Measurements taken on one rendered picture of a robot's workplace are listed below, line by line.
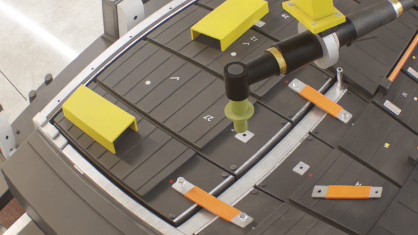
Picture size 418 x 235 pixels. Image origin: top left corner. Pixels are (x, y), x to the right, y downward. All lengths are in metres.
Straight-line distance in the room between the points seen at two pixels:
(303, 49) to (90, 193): 0.39
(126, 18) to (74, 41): 1.61
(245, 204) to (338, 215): 0.18
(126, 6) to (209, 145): 0.46
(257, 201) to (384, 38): 0.51
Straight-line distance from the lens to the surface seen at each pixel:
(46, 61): 3.25
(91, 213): 1.14
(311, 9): 1.13
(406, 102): 1.42
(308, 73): 1.46
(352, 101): 1.41
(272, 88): 1.42
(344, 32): 1.22
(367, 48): 1.52
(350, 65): 1.46
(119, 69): 1.50
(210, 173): 1.31
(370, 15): 1.27
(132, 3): 1.70
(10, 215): 2.65
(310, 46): 1.17
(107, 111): 1.37
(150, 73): 1.47
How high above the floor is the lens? 1.98
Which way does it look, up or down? 44 degrees down
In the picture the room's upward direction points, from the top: 7 degrees counter-clockwise
